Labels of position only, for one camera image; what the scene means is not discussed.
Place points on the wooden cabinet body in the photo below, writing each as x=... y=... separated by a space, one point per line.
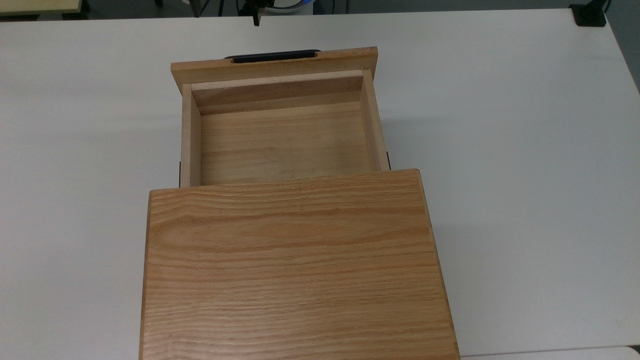
x=295 y=270

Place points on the wooden drawer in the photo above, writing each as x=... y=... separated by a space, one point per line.
x=282 y=145

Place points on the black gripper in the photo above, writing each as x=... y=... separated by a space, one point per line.
x=255 y=5

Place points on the yellow wooden table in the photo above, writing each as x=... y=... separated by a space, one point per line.
x=37 y=5

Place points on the black table clamp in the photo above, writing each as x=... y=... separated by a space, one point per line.
x=589 y=15

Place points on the black drawer slide rail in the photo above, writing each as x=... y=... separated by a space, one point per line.
x=388 y=159
x=179 y=173

